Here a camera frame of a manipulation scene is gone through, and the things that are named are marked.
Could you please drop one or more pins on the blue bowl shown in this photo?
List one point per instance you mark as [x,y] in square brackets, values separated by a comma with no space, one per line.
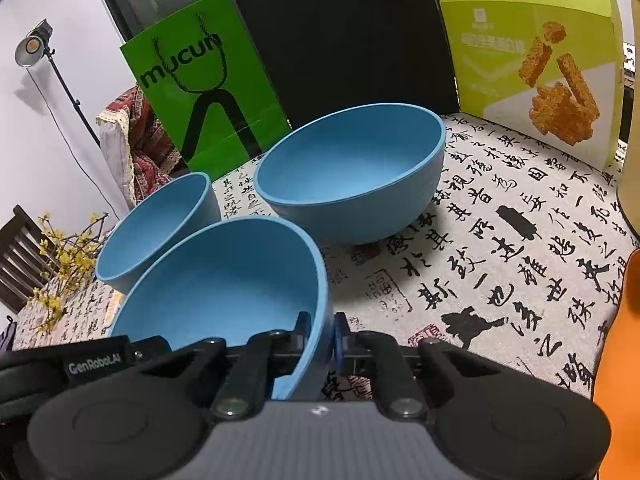
[215,285]
[350,170]
[150,225]

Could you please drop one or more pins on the red patterned blanket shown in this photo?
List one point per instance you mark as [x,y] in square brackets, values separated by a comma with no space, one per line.
[150,170]

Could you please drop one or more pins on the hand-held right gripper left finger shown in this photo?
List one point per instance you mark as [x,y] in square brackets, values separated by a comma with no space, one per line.
[300,332]

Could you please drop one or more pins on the studio light on stand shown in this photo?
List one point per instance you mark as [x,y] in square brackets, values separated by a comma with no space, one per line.
[30,47]

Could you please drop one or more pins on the yellow-green snack box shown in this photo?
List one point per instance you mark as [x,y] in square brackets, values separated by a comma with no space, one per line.
[485,60]

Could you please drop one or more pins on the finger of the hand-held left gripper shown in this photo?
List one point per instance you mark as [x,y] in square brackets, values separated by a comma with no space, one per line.
[150,349]

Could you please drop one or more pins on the green paper bag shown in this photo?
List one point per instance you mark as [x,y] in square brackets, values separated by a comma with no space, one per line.
[235,85]

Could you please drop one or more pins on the orange plastic scoop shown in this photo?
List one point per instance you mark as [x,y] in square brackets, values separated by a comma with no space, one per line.
[620,385]

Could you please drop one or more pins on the grey quilted cushion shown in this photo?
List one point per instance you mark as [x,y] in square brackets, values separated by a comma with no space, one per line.
[112,150]

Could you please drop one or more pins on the calligraphy print tablecloth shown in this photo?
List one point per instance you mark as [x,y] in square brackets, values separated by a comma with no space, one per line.
[500,260]

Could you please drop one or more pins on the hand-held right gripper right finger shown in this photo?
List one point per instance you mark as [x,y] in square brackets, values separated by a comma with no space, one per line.
[340,340]

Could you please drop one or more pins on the yellow flower branches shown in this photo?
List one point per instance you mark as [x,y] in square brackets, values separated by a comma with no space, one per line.
[65,255]

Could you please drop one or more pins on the dark wooden chair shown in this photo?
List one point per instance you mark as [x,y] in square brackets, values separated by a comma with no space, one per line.
[20,260]

